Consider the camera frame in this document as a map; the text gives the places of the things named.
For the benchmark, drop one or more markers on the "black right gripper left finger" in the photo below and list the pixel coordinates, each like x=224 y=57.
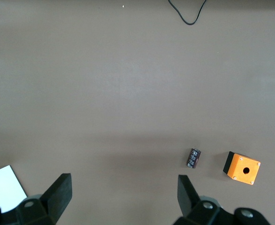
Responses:
x=57 y=197

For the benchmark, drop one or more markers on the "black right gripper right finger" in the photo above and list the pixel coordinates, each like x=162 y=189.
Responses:
x=188 y=201

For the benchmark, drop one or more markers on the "white drawer cabinet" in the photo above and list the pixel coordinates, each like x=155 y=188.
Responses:
x=3 y=187

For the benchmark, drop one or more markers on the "small dark electronic component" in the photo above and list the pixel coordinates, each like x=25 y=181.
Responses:
x=193 y=158

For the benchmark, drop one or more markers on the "orange box with round hole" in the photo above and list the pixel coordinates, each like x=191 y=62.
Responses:
x=235 y=164

